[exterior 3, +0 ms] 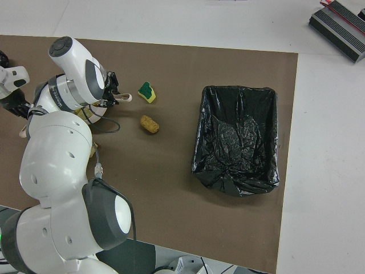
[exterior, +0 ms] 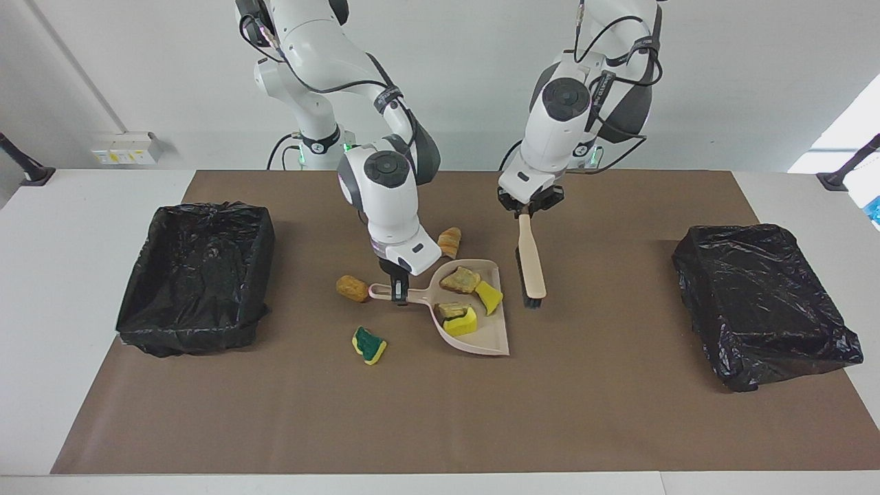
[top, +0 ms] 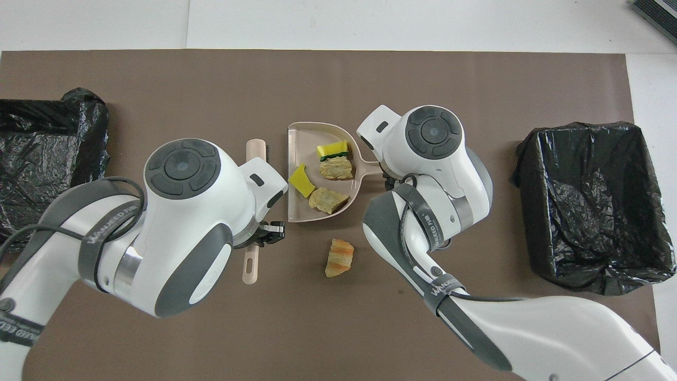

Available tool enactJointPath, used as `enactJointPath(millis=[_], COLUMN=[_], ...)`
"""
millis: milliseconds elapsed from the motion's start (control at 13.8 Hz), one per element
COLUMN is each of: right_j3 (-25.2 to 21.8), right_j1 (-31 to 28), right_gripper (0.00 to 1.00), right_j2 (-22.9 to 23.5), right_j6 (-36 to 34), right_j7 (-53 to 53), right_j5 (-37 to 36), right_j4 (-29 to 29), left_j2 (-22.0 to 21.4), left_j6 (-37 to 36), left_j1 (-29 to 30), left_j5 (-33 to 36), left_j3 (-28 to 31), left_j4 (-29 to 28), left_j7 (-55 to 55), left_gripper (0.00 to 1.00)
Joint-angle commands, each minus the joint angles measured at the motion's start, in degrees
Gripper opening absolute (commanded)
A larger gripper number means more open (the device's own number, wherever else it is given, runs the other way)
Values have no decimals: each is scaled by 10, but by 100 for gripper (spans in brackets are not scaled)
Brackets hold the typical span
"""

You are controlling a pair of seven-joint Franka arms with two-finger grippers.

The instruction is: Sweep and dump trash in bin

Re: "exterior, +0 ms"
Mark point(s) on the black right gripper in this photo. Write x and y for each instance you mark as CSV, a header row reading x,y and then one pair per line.
x,y
395,269

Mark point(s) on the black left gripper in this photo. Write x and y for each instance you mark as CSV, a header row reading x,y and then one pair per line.
x,y
529,205

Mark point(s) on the toasted bread slice piece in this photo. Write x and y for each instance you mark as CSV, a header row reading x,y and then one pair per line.
x,y
450,311
459,280

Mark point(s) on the beige hand brush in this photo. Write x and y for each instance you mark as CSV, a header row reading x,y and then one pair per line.
x,y
531,268

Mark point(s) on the toy croissant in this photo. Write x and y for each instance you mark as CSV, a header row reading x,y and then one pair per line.
x,y
450,242

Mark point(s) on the yellow sponge piece green edge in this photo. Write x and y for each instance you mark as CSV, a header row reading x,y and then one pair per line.
x,y
462,324

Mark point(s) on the plain yellow sponge piece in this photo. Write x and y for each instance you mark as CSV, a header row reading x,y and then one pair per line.
x,y
489,297

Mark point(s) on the beige plastic dustpan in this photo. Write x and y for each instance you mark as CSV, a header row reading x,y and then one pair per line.
x,y
485,338

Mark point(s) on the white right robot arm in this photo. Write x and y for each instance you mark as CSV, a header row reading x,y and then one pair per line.
x,y
392,206

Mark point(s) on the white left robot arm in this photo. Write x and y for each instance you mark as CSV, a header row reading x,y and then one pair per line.
x,y
557,137

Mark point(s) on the black bag lined bin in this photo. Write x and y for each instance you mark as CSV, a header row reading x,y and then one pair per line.
x,y
763,309
199,275

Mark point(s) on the brown toy bread roll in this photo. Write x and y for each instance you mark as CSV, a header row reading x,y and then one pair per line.
x,y
352,289

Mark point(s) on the green and yellow sponge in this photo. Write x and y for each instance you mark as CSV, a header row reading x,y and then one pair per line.
x,y
370,347

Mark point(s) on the brown paper table mat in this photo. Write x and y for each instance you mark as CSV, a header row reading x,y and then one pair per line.
x,y
440,426

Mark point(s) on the black stand foot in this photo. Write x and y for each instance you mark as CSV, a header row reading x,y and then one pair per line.
x,y
34,175
835,182

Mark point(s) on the blue object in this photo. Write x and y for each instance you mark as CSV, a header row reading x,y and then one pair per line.
x,y
875,210

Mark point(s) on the white wall socket box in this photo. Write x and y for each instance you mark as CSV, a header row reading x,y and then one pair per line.
x,y
124,148

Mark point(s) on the white wall conduit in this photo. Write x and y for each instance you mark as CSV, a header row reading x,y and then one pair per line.
x,y
79,67

